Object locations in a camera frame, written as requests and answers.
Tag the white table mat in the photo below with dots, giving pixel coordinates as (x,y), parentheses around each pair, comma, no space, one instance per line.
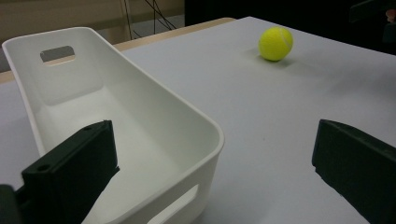
(264,124)

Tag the yellow tennis ball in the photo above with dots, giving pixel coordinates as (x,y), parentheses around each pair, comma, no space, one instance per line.
(275,43)

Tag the black curtain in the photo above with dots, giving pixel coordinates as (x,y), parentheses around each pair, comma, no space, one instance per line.
(249,7)

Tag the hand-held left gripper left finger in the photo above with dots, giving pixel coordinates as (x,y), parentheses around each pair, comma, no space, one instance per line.
(71,174)

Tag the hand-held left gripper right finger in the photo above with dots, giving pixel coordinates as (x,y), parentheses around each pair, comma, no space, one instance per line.
(358,168)

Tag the white plastic basket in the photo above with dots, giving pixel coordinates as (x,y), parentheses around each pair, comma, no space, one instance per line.
(140,124)

